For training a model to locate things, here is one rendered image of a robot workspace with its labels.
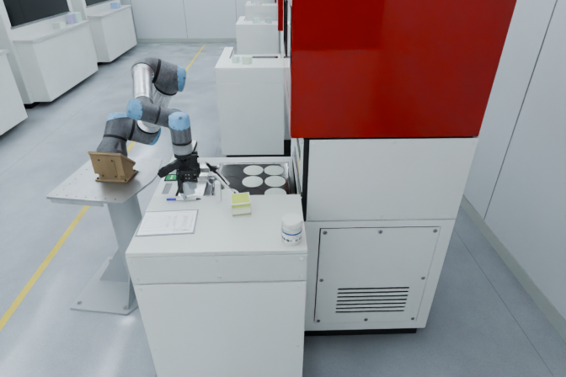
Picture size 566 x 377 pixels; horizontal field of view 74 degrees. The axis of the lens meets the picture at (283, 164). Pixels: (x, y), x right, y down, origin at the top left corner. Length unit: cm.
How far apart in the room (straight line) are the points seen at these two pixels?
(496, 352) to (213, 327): 155
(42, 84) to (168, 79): 432
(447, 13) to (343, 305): 142
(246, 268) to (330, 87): 72
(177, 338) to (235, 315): 27
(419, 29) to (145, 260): 122
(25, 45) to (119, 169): 409
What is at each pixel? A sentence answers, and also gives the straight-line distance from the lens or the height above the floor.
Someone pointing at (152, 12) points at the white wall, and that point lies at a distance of 989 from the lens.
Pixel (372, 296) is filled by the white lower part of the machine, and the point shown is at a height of 33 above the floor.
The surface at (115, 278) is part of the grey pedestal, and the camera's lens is 271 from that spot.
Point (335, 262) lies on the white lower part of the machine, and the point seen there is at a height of 58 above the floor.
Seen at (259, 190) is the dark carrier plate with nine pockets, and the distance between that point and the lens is 174.
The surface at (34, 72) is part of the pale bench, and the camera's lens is 606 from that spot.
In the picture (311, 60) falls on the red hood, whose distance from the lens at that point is 137.
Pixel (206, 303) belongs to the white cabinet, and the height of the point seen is 71.
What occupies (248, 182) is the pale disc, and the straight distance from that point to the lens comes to 180.
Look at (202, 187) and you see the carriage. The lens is 183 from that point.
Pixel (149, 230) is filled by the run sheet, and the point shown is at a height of 97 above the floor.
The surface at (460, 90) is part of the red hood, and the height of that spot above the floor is 141.
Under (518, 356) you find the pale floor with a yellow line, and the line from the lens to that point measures 255.
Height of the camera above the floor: 185
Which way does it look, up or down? 29 degrees down
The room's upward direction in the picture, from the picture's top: straight up
